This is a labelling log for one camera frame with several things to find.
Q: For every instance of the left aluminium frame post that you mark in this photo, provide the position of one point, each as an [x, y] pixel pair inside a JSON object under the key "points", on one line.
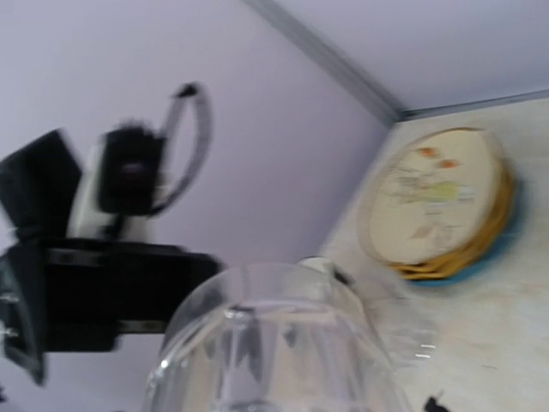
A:
{"points": [[349, 75]]}

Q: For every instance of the blue polka dot plate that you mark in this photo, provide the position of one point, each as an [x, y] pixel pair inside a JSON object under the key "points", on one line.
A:
{"points": [[497, 249]]}

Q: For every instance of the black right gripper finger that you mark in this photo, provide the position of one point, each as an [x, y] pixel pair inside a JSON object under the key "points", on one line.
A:
{"points": [[433, 404]]}

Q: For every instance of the cream bird pattern plate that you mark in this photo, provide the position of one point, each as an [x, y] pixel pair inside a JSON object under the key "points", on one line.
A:
{"points": [[431, 196]]}

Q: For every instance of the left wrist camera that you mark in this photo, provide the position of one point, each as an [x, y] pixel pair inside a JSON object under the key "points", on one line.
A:
{"points": [[123, 188]]}

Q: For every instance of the clear glass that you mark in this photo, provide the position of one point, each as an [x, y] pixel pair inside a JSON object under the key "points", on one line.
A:
{"points": [[274, 337], [407, 333]]}

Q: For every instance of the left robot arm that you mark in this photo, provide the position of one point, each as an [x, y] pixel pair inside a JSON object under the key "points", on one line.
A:
{"points": [[38, 184]]}

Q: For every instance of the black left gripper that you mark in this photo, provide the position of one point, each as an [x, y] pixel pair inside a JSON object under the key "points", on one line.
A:
{"points": [[70, 296]]}

